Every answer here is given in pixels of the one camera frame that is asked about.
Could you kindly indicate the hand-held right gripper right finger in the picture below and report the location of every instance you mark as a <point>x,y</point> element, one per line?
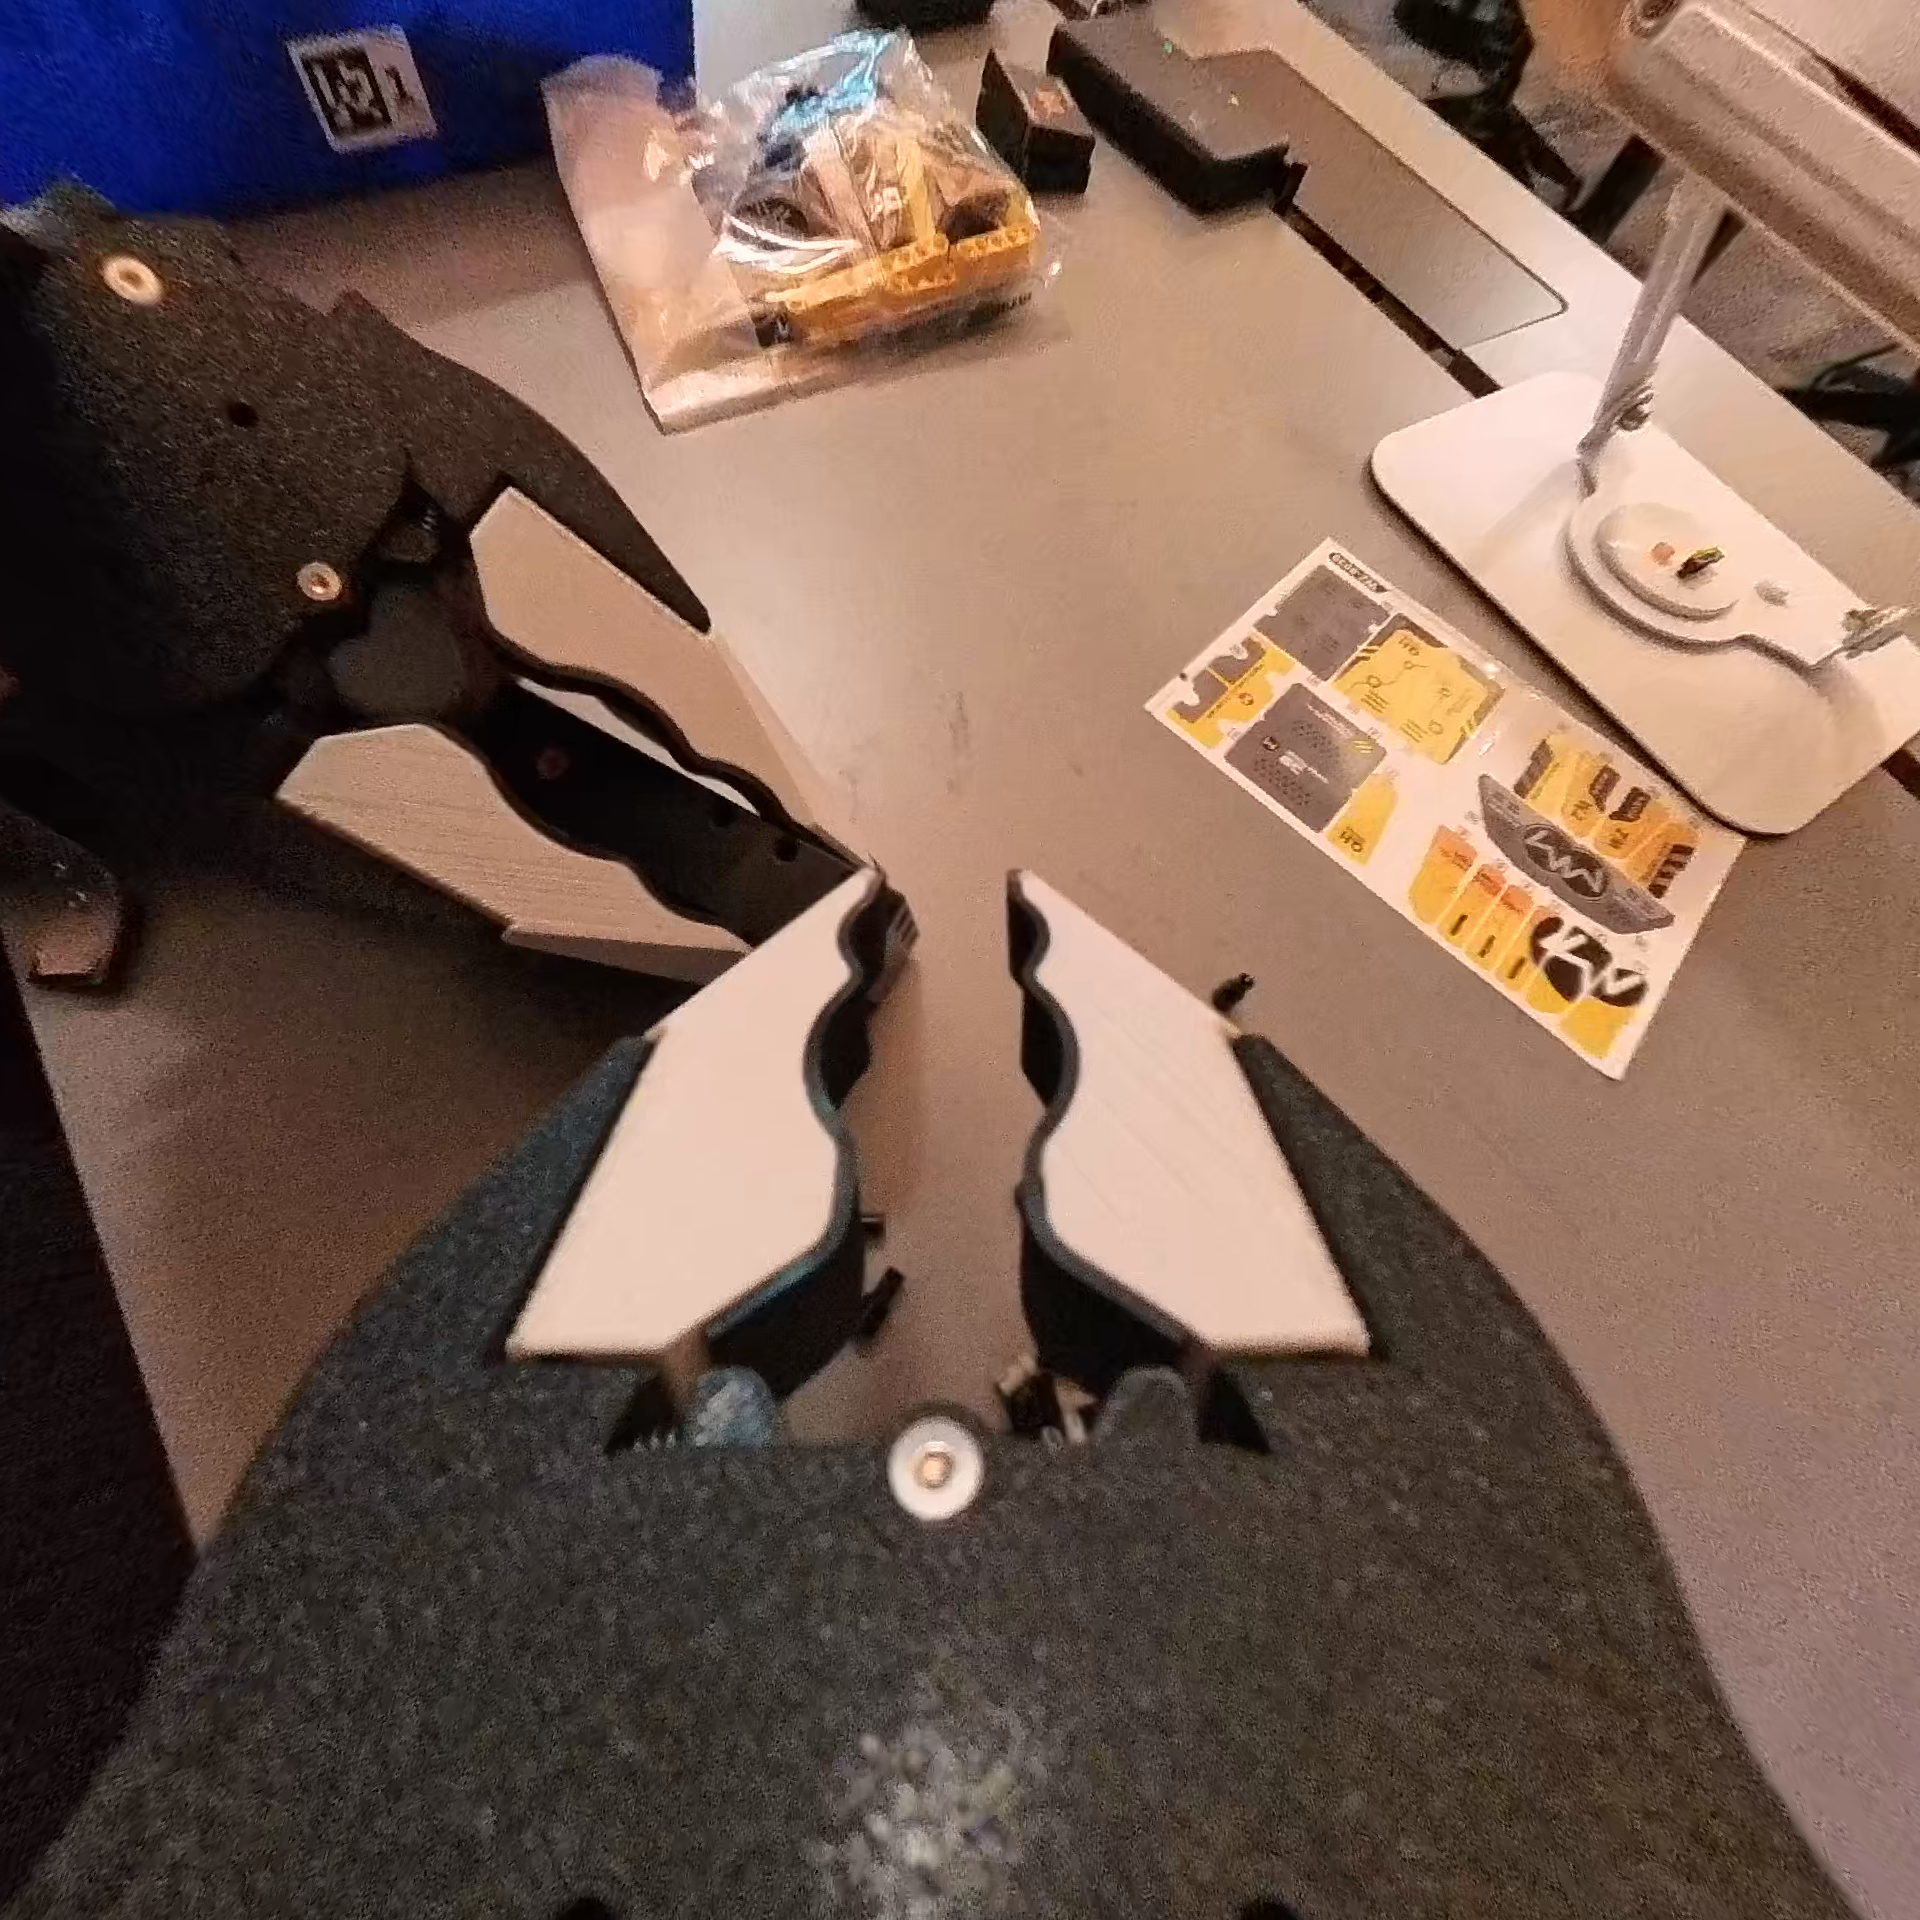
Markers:
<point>1184,1185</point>

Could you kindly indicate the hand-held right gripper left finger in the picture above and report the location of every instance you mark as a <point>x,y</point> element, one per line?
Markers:
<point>705,1171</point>

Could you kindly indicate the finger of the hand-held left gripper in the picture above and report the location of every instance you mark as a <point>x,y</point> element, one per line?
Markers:
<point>452,810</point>
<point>600,599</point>

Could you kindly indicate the black perforated plastic plate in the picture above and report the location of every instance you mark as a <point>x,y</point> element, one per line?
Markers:
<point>705,839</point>

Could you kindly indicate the black plastic bolt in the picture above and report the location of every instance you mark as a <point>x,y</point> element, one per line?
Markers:
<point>1233,993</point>

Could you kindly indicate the clear bag of yellow parts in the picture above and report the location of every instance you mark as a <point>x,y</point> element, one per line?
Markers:
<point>839,242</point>

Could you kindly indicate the blue plastic bin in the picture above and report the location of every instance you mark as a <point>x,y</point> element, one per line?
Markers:
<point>524,91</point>

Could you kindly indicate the yellow grey sticker sheet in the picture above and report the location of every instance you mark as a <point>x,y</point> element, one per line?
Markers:
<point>1350,706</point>

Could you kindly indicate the small black block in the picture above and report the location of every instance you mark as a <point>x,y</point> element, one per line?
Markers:
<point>1036,137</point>

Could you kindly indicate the black rectangular device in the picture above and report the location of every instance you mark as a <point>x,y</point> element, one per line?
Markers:
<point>1184,107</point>

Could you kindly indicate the white booklet stand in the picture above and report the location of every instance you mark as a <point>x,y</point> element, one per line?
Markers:
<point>1500,482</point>

